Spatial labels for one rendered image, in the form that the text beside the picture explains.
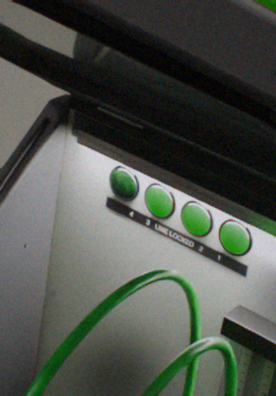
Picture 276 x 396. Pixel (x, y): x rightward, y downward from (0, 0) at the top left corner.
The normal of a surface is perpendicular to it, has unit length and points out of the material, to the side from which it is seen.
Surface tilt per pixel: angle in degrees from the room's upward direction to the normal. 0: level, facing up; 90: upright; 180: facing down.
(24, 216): 90
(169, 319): 90
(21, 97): 90
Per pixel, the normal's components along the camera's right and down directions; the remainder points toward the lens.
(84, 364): -0.59, 0.30
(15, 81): 0.52, 0.47
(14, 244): 0.79, 0.39
